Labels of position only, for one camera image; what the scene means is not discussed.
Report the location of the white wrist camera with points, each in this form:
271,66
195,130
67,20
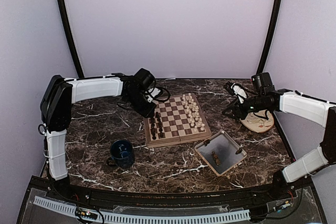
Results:
152,94
237,90

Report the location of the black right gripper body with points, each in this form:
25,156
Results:
239,109

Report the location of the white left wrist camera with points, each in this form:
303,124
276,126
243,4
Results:
152,94

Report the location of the black right frame post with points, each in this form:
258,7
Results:
269,36

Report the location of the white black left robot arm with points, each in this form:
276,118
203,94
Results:
138,92

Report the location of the black frame post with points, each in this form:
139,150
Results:
69,38
269,36

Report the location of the wooden folding chess board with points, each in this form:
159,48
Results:
175,125

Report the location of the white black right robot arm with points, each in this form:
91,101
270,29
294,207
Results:
266,97

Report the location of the black left frame post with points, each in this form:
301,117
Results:
69,38

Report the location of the dark blue enamel mug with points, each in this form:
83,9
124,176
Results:
121,154

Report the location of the dark wooden chess knight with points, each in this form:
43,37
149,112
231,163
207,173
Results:
152,129

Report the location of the silver metal tray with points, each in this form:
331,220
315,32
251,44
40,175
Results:
228,151

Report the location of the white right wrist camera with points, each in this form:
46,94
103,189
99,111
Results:
237,90

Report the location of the white chess pieces row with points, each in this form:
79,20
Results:
191,109

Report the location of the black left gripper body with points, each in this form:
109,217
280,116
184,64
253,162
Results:
136,103

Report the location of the white slotted cable duct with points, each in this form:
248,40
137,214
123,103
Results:
139,215

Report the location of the cream floral ceramic plate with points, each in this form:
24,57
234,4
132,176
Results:
259,122

